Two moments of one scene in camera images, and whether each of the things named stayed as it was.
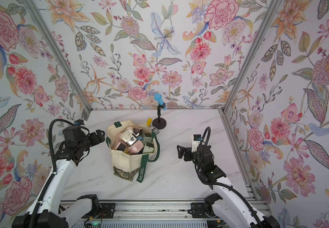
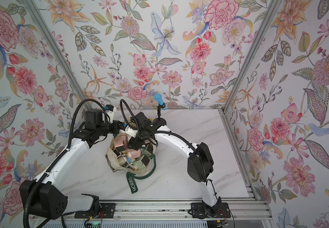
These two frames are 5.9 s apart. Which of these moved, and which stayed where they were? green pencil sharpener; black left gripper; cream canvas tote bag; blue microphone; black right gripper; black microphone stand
Moved: green pencil sharpener; black left gripper; cream canvas tote bag; black right gripper
Stayed: blue microphone; black microphone stand
